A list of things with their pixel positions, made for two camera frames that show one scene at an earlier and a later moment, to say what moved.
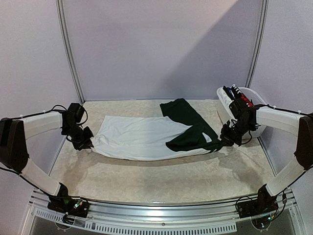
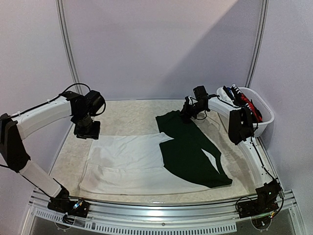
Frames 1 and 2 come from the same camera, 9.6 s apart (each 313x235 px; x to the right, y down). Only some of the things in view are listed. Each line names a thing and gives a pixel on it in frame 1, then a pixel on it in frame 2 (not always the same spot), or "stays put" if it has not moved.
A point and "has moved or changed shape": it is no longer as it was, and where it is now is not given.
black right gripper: [227, 136] to [188, 111]
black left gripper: [83, 144] to [94, 134]
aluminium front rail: [161, 219] stays put
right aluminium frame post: [262, 35] stays put
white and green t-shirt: [179, 134] has moved or changed shape
